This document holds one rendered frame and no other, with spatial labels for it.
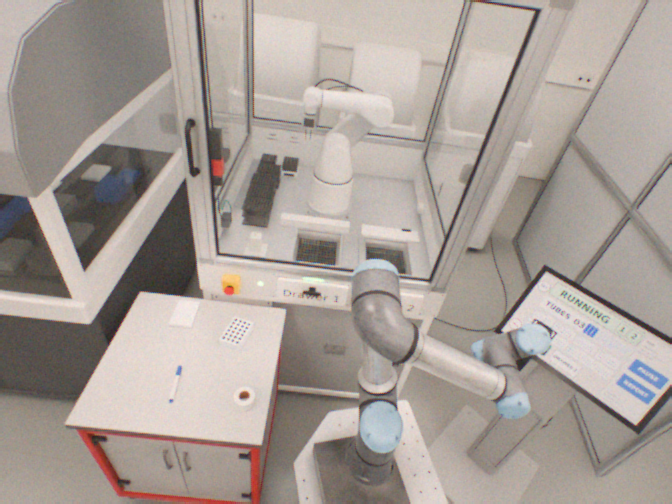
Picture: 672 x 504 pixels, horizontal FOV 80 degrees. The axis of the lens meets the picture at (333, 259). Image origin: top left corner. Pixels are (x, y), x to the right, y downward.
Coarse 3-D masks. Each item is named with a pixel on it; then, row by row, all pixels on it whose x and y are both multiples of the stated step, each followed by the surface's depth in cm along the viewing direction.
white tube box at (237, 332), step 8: (232, 320) 160; (240, 320) 160; (232, 328) 157; (240, 328) 157; (248, 328) 158; (224, 336) 154; (232, 336) 154; (240, 336) 154; (248, 336) 159; (224, 344) 153; (232, 344) 151; (240, 344) 152
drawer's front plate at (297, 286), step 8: (280, 280) 162; (288, 280) 162; (296, 280) 162; (304, 280) 163; (280, 288) 165; (288, 288) 164; (296, 288) 164; (304, 288) 164; (320, 288) 164; (328, 288) 163; (336, 288) 163; (344, 288) 163; (280, 296) 168; (288, 296) 168; (296, 296) 167; (304, 296) 167; (312, 296) 167; (328, 296) 166; (344, 296) 166; (336, 304) 169; (344, 304) 169
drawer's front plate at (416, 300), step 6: (402, 294) 164; (408, 294) 164; (414, 294) 165; (402, 300) 166; (408, 300) 166; (414, 300) 165; (420, 300) 165; (402, 306) 168; (408, 306) 168; (414, 306) 168; (420, 306) 168; (402, 312) 171; (408, 312) 170; (414, 312) 170
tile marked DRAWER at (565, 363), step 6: (552, 354) 140; (558, 354) 140; (564, 354) 139; (552, 360) 140; (558, 360) 139; (564, 360) 138; (570, 360) 138; (558, 366) 139; (564, 366) 138; (570, 366) 137; (576, 366) 136; (570, 372) 137; (576, 372) 136
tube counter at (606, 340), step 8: (576, 320) 139; (584, 320) 138; (576, 328) 138; (584, 328) 137; (592, 328) 136; (592, 336) 136; (600, 336) 135; (608, 336) 134; (600, 344) 134; (608, 344) 133; (616, 344) 132; (624, 344) 131; (616, 352) 132; (624, 352) 131
